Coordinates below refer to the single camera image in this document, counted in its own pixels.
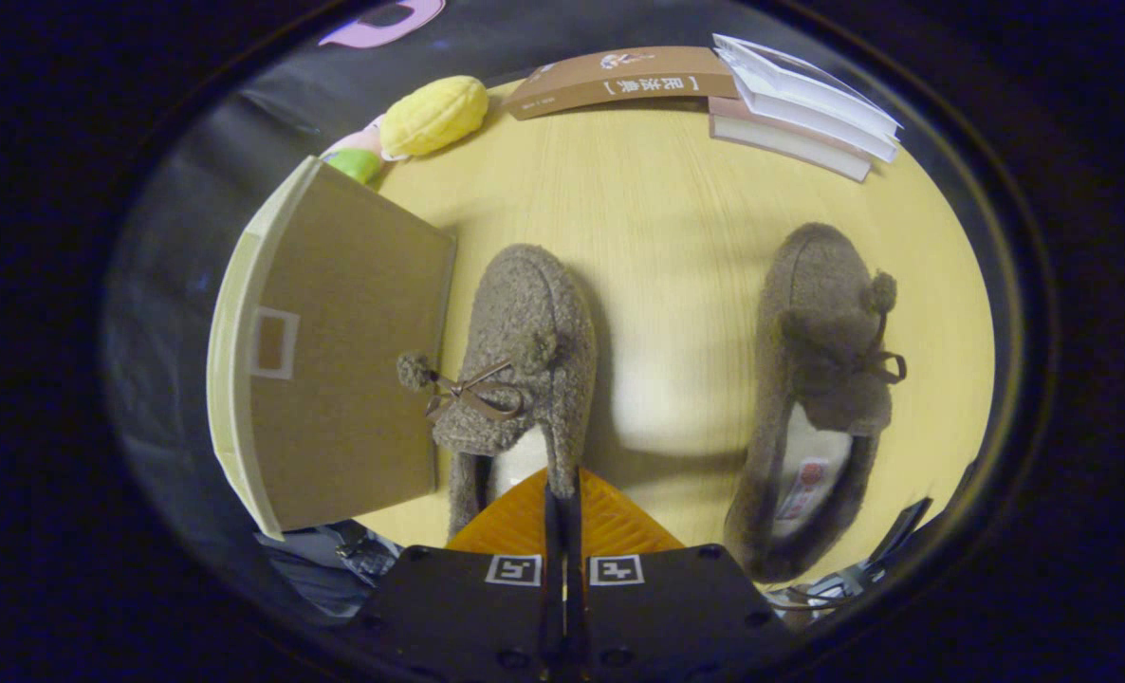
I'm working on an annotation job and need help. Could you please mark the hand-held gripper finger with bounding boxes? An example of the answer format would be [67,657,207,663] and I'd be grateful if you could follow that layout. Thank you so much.
[352,468,565,676]
[562,470,796,676]

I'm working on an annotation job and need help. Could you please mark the brown fuzzy shoe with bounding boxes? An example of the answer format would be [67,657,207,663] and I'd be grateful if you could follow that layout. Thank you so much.
[724,223,908,583]
[397,244,598,538]

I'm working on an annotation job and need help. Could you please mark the brown cardboard storage box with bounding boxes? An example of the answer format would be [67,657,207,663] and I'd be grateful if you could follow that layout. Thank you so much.
[206,156,457,542]

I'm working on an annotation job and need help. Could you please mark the white open book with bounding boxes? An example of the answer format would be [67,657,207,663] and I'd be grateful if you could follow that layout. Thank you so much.
[711,33,904,163]

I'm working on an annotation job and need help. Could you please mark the green and pink toy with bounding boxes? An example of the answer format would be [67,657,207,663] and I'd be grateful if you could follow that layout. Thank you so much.
[322,116,402,186]

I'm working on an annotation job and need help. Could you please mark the yellow plush toy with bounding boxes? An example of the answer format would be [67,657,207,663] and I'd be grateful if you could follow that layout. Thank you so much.
[378,76,490,158]

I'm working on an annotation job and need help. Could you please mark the brown book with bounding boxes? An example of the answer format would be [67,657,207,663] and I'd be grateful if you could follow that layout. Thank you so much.
[504,46,740,121]

